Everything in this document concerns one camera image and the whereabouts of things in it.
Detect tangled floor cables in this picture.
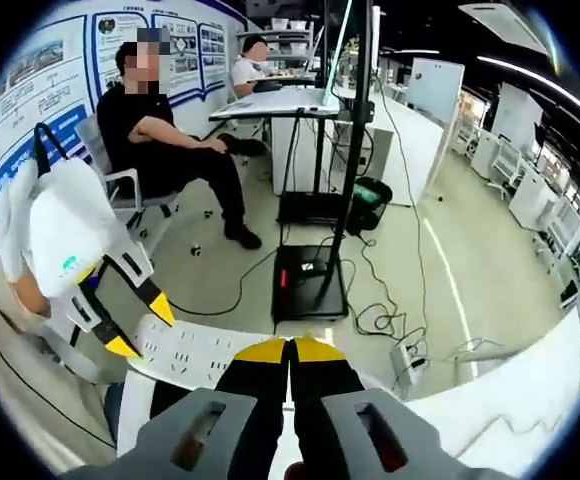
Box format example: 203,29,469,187
338,233,430,352

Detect white partition panel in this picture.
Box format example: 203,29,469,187
269,88,447,208

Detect flat computer monitor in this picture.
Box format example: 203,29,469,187
325,0,355,108

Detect black floor cable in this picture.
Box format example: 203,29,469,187
167,247,279,318

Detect white standing desk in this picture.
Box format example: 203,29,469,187
207,85,359,227

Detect black mesh trash bin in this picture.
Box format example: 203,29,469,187
346,176,394,235

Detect ceiling air conditioner unit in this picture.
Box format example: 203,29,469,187
456,1,552,56

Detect grey swivel chair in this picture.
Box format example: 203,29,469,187
73,113,217,259

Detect blue white wall poster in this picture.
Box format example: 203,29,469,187
0,9,249,252

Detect white storage shelf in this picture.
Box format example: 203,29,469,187
263,16,322,77

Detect floor extension socket with plugs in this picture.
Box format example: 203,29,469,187
388,338,430,392

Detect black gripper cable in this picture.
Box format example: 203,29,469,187
32,121,72,177

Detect white whiteboard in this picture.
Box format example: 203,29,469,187
406,56,467,126

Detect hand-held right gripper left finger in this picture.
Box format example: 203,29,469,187
59,337,291,480

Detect white table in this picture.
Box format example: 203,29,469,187
402,304,580,476

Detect black pole stand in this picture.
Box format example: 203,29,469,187
271,0,377,323

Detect person's left hand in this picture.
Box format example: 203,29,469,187
8,274,52,321

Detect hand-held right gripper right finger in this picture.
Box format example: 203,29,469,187
289,335,521,480

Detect long ceiling light strip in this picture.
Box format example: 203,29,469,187
476,53,580,124

